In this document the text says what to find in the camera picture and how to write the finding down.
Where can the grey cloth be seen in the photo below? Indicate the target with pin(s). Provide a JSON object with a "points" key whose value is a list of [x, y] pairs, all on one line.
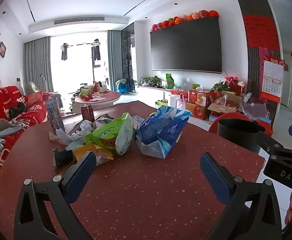
{"points": [[7, 128]]}

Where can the white cylindrical bin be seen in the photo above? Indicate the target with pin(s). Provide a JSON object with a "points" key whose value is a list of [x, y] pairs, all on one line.
{"points": [[174, 101]]}

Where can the air vent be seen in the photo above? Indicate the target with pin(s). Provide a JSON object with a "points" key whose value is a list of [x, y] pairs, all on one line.
{"points": [[78, 20]]}

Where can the potted green plant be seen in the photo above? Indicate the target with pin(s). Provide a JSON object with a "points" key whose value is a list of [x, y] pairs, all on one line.
{"points": [[152, 80]]}

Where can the glass cabinet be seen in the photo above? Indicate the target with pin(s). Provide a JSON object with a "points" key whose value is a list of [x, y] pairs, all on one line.
{"points": [[128, 55]]}

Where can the yellow snack wrapper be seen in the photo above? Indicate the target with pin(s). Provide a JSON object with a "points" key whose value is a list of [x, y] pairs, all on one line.
{"points": [[90, 150]]}

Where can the red covered sofa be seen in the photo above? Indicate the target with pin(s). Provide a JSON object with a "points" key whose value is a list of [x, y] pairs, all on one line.
{"points": [[0, 105]]}

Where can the red drink can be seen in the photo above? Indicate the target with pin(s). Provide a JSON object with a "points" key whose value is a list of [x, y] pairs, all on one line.
{"points": [[87, 113]]}

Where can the blue plastic bag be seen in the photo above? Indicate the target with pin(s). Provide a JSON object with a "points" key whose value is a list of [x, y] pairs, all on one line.
{"points": [[158, 132]]}

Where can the red wall decoration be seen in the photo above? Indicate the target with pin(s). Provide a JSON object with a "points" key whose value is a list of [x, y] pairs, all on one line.
{"points": [[261, 31]]}

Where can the hanging dark clothes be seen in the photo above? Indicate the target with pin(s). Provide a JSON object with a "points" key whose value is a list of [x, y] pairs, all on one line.
{"points": [[64, 52], [95, 51]]}

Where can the dark small wrapper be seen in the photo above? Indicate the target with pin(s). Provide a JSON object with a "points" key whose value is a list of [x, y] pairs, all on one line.
{"points": [[62, 157]]}

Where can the pink gift bag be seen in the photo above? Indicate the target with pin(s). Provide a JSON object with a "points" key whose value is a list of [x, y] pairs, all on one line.
{"points": [[182, 103]]}

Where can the red gift bag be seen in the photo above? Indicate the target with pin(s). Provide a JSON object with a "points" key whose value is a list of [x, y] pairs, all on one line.
{"points": [[265, 126]]}

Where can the red box with tomato print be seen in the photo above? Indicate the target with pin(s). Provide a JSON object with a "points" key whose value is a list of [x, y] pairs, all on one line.
{"points": [[197, 111]]}

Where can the black television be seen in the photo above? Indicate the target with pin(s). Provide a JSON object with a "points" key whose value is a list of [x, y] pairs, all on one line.
{"points": [[186, 45]]}

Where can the open cardboard box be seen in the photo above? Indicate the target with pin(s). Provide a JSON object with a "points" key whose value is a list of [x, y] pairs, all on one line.
{"points": [[223, 107]]}

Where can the red box with orange print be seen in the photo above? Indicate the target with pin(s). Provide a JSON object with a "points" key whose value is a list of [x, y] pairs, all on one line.
{"points": [[201, 98]]}

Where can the red plastic chair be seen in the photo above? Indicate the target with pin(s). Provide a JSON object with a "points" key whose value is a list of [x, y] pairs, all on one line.
{"points": [[231, 116]]}

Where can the black trash bin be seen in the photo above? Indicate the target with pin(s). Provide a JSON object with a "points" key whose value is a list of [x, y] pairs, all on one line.
{"points": [[236, 135]]}

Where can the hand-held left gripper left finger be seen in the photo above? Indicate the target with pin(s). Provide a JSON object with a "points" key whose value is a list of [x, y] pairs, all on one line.
{"points": [[82, 173]]}

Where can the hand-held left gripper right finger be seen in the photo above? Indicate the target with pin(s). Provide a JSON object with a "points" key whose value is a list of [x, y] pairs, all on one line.
{"points": [[214, 177]]}

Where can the small picture frame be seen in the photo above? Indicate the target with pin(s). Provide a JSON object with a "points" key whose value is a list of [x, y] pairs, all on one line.
{"points": [[2, 49]]}

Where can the blue plastic stool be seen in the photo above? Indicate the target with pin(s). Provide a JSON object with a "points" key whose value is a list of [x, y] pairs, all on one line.
{"points": [[122, 87]]}

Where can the green snack bag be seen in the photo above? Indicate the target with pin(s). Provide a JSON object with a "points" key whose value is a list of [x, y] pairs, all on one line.
{"points": [[103, 135]]}

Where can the round coffee table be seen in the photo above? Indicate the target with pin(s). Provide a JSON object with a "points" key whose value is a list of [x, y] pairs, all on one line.
{"points": [[98, 101]]}

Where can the row of paper lanterns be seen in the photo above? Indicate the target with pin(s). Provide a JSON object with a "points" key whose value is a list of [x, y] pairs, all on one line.
{"points": [[183, 18]]}

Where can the grey curtain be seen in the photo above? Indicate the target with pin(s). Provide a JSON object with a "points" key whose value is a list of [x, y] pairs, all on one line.
{"points": [[114, 55], [35, 62]]}

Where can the wall calendar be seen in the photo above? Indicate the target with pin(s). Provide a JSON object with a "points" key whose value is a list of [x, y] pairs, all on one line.
{"points": [[272, 77]]}

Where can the clear plastic wrapping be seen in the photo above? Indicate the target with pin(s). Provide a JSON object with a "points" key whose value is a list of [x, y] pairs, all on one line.
{"points": [[254, 110]]}

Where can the red flower bouquet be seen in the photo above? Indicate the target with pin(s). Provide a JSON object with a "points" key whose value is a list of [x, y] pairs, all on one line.
{"points": [[229, 81]]}

